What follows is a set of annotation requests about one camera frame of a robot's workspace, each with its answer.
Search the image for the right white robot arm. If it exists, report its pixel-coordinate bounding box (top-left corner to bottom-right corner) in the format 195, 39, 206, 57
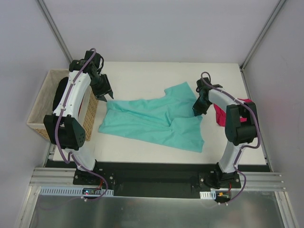
192, 77, 260, 189

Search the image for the slotted cable duct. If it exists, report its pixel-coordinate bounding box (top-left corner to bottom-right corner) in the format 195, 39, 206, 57
40, 187, 114, 197
199, 190, 216, 200

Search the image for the folded pink t shirt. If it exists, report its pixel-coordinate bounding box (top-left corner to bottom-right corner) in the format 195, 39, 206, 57
213, 98, 252, 127

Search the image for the right slotted cable duct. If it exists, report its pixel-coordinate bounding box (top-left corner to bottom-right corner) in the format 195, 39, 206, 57
199, 190, 216, 200

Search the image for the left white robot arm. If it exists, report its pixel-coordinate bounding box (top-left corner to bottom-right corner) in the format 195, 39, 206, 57
43, 48, 114, 185

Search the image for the wicker laundry basket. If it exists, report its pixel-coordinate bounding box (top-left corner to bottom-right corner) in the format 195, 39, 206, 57
27, 69, 98, 141

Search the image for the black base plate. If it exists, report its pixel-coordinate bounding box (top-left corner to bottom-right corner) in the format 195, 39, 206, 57
73, 162, 241, 199

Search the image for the left slotted cable duct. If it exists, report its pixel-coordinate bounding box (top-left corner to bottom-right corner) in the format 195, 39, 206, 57
40, 187, 114, 197

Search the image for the aluminium rail frame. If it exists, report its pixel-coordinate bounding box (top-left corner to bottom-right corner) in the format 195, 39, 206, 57
29, 140, 285, 190

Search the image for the teal t shirt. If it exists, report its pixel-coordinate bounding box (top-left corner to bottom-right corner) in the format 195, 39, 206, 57
98, 82, 204, 153

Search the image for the black t shirt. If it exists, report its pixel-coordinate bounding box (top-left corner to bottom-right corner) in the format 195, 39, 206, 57
52, 77, 68, 111

